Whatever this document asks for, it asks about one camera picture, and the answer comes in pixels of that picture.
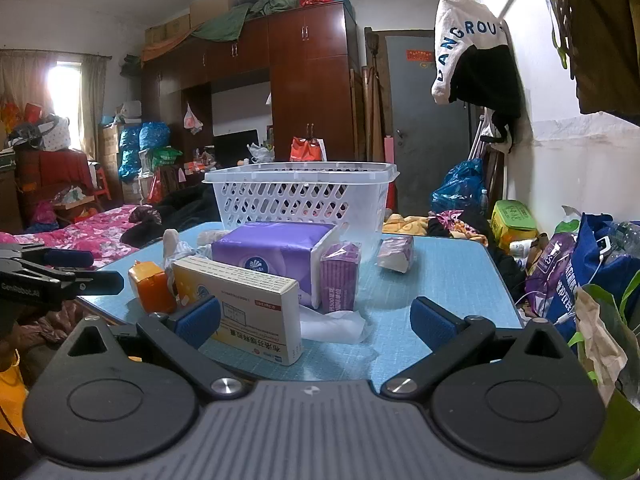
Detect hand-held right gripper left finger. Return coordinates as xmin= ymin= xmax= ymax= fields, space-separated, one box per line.
xmin=64 ymin=294 xmax=251 ymax=403

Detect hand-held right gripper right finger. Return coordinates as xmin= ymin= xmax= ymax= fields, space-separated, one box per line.
xmin=380 ymin=296 xmax=571 ymax=403

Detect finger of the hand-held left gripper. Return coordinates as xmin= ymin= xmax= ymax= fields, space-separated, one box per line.
xmin=0 ymin=260 xmax=125 ymax=297
xmin=0 ymin=242 xmax=96 ymax=268

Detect orange box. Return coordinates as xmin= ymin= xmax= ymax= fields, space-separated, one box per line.
xmin=128 ymin=260 xmax=178 ymax=316

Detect white yellow medicine box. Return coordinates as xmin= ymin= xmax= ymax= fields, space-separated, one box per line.
xmin=171 ymin=255 xmax=303 ymax=367

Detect large purple tissue pack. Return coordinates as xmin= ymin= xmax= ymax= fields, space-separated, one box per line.
xmin=211 ymin=221 xmax=337 ymax=310

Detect small purple tissue packet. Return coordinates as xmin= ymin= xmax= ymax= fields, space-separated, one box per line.
xmin=319 ymin=241 xmax=363 ymax=314

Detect pink floral blanket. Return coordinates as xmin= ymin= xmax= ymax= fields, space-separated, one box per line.
xmin=0 ymin=204 xmax=157 ymax=270

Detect clear plastic bag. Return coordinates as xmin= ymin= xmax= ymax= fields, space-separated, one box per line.
xmin=162 ymin=228 xmax=233 ymax=273

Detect pink white tissue packet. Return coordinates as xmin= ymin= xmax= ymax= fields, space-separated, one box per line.
xmin=376 ymin=235 xmax=416 ymax=274

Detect yellow printed blanket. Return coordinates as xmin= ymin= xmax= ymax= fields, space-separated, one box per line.
xmin=382 ymin=213 xmax=489 ymax=247

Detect crumpled white tissue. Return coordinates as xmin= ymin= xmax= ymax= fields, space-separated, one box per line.
xmin=299 ymin=306 xmax=373 ymax=347

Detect yellow plastic bag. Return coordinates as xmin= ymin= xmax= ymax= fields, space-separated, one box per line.
xmin=0 ymin=349 xmax=30 ymax=438

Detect black clothes pile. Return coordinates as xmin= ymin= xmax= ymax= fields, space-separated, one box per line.
xmin=121 ymin=184 xmax=224 ymax=249

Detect yellow green box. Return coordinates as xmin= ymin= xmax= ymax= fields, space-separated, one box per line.
xmin=490 ymin=200 xmax=540 ymax=257

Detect purple snack packet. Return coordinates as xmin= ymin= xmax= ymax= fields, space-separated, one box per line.
xmin=524 ymin=232 xmax=579 ymax=317

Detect blue plastic bag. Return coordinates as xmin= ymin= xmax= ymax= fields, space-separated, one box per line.
xmin=430 ymin=158 xmax=489 ymax=217

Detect blue printed sack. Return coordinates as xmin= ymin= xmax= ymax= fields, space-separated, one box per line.
xmin=118 ymin=121 xmax=172 ymax=183

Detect beige curtain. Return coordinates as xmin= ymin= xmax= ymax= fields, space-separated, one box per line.
xmin=0 ymin=50 xmax=109 ymax=161

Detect blue shopping bag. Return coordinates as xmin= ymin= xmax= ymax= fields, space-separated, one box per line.
xmin=544 ymin=212 xmax=640 ymax=343

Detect black television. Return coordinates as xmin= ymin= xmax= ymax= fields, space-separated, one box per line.
xmin=213 ymin=129 xmax=260 ymax=169

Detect small white knotted bag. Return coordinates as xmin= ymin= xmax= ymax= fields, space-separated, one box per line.
xmin=248 ymin=142 xmax=276 ymax=164

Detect grey door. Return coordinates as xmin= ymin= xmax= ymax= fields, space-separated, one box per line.
xmin=384 ymin=30 xmax=475 ymax=213

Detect folded metal rack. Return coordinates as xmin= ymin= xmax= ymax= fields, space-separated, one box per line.
xmin=472 ymin=107 xmax=497 ymax=162

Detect red plastic bag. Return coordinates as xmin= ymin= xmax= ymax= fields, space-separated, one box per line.
xmin=290 ymin=136 xmax=323 ymax=163

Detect wooden planks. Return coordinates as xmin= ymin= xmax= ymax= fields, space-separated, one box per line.
xmin=349 ymin=27 xmax=387 ymax=162

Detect white black hanging jacket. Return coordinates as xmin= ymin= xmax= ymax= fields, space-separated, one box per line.
xmin=431 ymin=0 xmax=524 ymax=155

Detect brown wooden wardrobe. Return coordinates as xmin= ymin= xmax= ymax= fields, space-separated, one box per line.
xmin=141 ymin=2 xmax=362 ymax=173

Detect cardboard box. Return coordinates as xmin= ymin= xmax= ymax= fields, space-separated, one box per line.
xmin=189 ymin=0 xmax=239 ymax=29

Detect green cloth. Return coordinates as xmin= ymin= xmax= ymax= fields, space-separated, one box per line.
xmin=192 ymin=0 xmax=307 ymax=42

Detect brown hanging bags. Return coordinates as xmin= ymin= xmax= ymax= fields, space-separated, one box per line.
xmin=542 ymin=0 xmax=640 ymax=127

